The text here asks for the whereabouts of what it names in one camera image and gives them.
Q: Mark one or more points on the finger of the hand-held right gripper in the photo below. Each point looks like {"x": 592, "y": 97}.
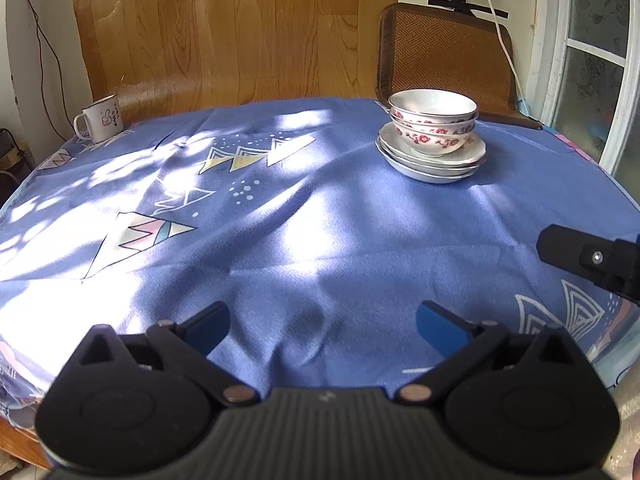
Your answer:
{"x": 565, "y": 250}

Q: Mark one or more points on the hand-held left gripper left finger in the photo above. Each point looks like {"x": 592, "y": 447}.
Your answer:
{"x": 207, "y": 325}

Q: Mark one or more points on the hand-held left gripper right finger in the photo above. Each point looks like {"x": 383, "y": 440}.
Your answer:
{"x": 440, "y": 327}

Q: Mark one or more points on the white floral plate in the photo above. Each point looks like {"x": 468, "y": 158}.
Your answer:
{"x": 475, "y": 165}
{"x": 472, "y": 147}
{"x": 435, "y": 174}

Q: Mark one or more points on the white bowl red flowers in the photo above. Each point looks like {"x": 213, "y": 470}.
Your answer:
{"x": 430, "y": 102}
{"x": 435, "y": 122}
{"x": 432, "y": 141}

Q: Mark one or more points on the blue printed tablecloth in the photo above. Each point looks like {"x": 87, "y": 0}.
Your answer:
{"x": 320, "y": 240}

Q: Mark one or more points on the white enamel mug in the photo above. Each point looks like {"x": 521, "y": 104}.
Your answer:
{"x": 102, "y": 120}

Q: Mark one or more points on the black metal rack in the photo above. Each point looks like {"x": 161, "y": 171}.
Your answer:
{"x": 12, "y": 152}

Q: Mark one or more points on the white window frame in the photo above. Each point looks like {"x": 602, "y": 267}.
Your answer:
{"x": 555, "y": 60}

